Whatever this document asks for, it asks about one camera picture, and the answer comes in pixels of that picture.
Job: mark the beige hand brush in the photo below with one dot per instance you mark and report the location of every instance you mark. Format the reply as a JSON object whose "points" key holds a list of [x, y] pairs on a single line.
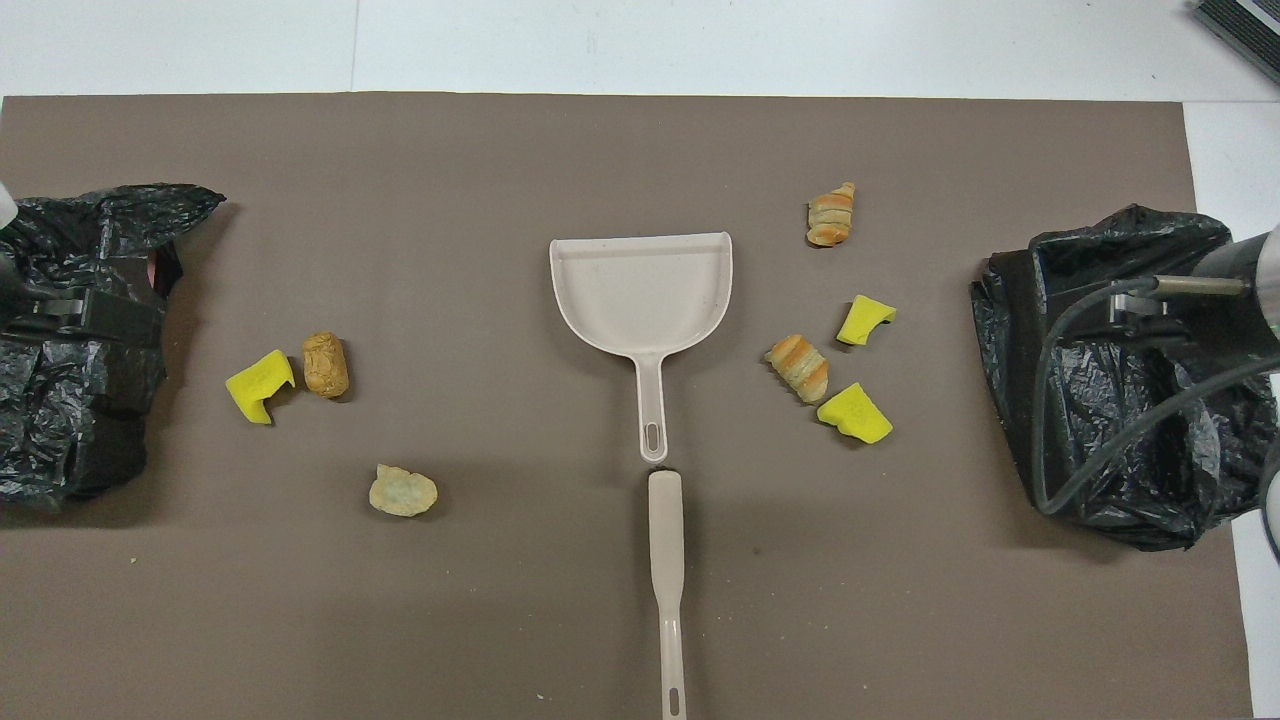
{"points": [[666, 530]]}

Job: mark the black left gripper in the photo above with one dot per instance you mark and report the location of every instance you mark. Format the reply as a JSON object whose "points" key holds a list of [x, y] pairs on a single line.
{"points": [[120, 318]]}

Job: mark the dark ribbed device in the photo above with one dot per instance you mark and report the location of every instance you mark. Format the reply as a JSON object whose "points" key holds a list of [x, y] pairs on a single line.
{"points": [[1245, 30]]}

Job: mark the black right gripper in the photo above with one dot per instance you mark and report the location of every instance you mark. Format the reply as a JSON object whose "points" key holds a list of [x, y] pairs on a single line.
{"points": [[1215, 325]]}

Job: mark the striped croissant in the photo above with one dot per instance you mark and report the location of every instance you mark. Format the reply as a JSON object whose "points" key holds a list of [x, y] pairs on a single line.
{"points": [[830, 215], [798, 368]]}

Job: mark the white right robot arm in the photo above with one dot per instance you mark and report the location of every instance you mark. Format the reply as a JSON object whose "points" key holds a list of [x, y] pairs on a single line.
{"points": [[1262, 262]]}

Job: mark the pink plastic bin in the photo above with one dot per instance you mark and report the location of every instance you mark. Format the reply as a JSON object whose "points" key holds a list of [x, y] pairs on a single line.
{"points": [[152, 268]]}

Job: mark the pale flaky pastry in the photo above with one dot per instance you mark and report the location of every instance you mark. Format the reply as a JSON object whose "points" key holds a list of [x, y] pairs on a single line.
{"points": [[402, 491]]}

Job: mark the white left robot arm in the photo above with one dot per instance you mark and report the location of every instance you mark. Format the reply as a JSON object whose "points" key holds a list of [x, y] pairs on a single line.
{"points": [[5, 210]]}

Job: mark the brown bread roll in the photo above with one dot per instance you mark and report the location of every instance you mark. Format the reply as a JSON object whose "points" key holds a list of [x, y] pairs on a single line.
{"points": [[325, 365]]}

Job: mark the beige plastic dustpan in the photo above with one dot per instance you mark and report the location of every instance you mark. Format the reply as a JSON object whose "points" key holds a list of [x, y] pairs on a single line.
{"points": [[640, 290]]}

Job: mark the yellow sponge piece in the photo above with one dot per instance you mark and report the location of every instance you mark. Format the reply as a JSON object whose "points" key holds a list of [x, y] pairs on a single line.
{"points": [[255, 385], [863, 320], [855, 414]]}

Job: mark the brown table mat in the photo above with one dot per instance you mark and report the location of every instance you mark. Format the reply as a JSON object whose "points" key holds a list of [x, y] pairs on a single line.
{"points": [[500, 300]]}

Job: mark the black bag-lined trash bin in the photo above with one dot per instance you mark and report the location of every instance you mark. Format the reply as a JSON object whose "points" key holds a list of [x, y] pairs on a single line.
{"points": [[80, 420], [1130, 430]]}

